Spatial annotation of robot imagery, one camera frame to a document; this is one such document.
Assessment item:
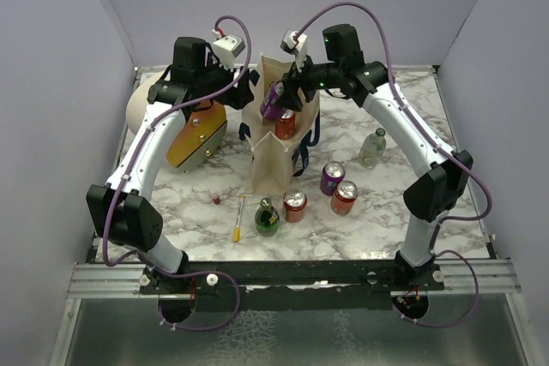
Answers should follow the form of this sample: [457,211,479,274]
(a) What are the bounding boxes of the yellow white marker pen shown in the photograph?
[232,194,245,243]

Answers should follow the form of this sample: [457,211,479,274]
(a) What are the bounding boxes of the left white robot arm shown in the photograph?
[86,30,253,293]

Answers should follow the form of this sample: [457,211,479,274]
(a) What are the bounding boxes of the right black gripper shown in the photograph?
[274,50,343,111]

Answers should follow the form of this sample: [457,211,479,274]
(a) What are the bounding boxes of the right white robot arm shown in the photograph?
[276,24,473,290]

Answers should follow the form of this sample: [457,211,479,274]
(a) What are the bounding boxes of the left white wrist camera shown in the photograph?
[211,30,244,70]

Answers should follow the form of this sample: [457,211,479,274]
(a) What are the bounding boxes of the red soda can right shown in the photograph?
[330,180,358,215]

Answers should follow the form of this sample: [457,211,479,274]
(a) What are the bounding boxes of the cream canvas tote bag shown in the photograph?
[239,55,320,196]

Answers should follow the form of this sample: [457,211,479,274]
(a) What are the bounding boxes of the red soda can front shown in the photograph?
[283,189,307,223]

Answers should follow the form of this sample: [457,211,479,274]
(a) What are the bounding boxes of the red cola can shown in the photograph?
[275,110,296,140]

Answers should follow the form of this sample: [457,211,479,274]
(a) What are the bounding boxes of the purple soda can front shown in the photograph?
[320,161,346,196]

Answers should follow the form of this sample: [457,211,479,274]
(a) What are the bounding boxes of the red soda can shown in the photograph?
[283,189,307,223]
[330,180,358,215]

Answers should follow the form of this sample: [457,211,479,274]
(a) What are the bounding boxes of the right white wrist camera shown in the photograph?
[281,30,308,72]

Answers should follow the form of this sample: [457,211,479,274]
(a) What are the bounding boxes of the clear glass bottle right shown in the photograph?
[359,128,387,168]

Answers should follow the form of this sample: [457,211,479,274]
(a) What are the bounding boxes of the green glass bottle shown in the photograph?
[254,197,281,237]

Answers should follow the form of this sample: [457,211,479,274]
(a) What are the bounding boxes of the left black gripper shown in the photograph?
[195,52,253,109]

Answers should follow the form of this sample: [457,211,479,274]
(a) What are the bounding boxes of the purple cable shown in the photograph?
[291,2,492,328]
[101,15,251,333]

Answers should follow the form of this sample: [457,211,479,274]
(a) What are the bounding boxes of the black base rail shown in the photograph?
[140,260,444,312]

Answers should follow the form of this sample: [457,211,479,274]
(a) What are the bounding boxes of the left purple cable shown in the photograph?
[101,15,251,333]

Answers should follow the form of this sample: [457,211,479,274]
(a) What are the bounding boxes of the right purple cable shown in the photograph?
[291,2,492,328]

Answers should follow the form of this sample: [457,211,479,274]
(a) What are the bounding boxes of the purple soda can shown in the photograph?
[320,161,346,196]
[260,81,285,122]

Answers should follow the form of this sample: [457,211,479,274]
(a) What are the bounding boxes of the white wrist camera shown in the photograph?
[211,30,244,70]
[281,30,308,72]

